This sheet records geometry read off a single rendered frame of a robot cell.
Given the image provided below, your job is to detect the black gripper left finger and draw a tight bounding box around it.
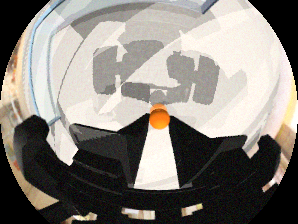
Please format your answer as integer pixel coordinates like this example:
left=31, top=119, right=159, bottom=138
left=69, top=113, right=150, bottom=188

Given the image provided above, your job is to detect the orange ball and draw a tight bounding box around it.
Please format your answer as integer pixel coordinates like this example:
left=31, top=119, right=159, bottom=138
left=149, top=108, right=169, bottom=129

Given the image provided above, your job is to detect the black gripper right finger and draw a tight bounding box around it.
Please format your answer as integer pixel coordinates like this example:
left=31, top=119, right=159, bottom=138
left=168, top=116, right=247, bottom=188

